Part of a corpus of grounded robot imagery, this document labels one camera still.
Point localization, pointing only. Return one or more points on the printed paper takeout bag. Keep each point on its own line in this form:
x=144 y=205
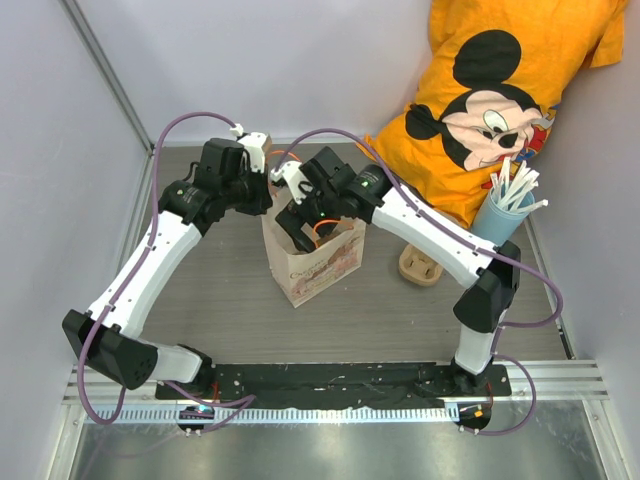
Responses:
x=302 y=275

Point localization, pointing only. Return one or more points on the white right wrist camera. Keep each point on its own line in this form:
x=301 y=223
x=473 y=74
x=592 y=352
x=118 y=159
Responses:
x=291 y=176

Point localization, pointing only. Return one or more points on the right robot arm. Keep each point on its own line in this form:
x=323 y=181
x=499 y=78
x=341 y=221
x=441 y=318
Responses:
x=325 y=188

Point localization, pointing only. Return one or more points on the white slotted cable duct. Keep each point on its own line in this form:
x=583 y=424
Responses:
x=191 y=414

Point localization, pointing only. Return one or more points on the blue straw holder cup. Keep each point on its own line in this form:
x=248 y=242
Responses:
x=495 y=224

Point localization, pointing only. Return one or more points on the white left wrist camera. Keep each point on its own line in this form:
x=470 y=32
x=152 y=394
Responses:
x=257 y=145

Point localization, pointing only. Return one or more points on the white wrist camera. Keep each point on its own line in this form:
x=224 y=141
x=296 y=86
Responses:
x=257 y=145
x=291 y=176

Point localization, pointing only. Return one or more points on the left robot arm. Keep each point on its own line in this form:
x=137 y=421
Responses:
x=230 y=175

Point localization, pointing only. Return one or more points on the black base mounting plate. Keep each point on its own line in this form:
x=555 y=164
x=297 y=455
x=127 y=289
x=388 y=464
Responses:
x=339 y=386

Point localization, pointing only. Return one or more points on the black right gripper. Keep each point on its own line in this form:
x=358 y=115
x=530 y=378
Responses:
x=293 y=218

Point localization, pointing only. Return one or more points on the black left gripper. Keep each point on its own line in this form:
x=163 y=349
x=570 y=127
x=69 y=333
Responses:
x=263 y=200

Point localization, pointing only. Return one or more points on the white wrapped straws bundle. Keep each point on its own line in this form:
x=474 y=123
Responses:
x=508 y=192

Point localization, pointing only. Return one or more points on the orange Mickey Mouse pillow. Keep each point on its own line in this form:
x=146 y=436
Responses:
x=491 y=92

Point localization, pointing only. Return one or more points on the aluminium corner frame post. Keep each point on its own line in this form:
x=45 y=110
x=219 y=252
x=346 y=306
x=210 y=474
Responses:
x=97 y=54

